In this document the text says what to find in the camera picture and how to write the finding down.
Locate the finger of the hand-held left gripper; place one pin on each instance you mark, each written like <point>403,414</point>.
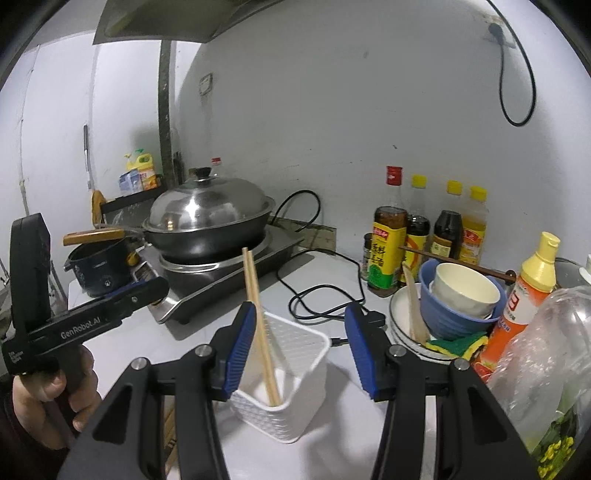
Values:
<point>138,291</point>

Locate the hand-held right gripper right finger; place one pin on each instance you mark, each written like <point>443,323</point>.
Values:
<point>358,344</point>

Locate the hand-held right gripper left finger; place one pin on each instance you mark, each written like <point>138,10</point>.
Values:
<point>242,344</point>

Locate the light wooden chopstick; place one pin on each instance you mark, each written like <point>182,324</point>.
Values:
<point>256,286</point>
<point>250,286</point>

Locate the white woven plastic basket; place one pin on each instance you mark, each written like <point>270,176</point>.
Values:
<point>295,415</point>

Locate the person's left forearm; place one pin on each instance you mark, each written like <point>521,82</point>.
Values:
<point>11,438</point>

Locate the person's left hand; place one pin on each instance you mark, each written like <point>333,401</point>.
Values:
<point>51,406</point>

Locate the metal stand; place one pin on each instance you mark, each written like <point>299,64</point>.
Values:
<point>57,286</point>

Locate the black electric pot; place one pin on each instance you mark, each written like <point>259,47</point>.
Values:
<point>97,272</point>

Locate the white plate with dark rim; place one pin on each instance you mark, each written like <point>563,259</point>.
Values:
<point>402,318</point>

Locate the silver cooker with brass knobs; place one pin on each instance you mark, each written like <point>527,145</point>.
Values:
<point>221,290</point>

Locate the wooden rice paddle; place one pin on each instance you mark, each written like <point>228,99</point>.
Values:
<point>413,304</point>

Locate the small dark spice jar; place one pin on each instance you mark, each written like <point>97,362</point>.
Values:
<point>367,258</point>

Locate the blue bowl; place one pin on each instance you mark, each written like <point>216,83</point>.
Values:
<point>443,323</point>

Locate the brown sauce bottle red cap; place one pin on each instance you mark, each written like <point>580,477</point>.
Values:
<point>388,258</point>

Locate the black storage rack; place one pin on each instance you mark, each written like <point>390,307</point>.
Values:
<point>134,198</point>

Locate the round wooden utensil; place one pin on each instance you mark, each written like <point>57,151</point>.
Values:
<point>97,205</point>

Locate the yellow green sponge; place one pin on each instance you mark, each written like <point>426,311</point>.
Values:
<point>455,346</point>

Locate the steel wok lid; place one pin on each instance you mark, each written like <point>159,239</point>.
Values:
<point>207,207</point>

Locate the yellow oil jug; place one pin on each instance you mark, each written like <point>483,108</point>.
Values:
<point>144,170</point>

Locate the white bowl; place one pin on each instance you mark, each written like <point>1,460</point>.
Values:
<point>466,286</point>

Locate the dark soy sauce bottle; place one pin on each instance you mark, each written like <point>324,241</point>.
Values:
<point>418,230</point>
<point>448,230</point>

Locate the thin grey rod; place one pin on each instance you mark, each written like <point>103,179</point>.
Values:
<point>87,157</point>

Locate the dark brown chopstick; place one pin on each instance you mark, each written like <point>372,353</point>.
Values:
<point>480,269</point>

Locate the clear bottle red cap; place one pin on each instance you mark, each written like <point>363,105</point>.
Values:
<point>215,165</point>

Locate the yellow liquid bottle yellow cap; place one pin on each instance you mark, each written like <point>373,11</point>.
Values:
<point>474,230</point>

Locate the orange squeeze bottle yellow cap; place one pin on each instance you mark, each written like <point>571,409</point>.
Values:
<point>521,304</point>

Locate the grey vertical pipe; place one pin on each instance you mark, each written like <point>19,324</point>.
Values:
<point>165,115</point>

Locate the clear plastic bottle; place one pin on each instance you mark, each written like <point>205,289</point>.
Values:
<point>540,360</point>

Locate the steel basin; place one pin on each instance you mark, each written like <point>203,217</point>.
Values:
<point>570,272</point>

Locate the range hood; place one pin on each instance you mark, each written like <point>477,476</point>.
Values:
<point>161,18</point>

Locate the small wall switch plate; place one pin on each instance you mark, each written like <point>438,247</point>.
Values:
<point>206,84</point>

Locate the wall socket with plug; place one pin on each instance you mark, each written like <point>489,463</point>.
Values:
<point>501,31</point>

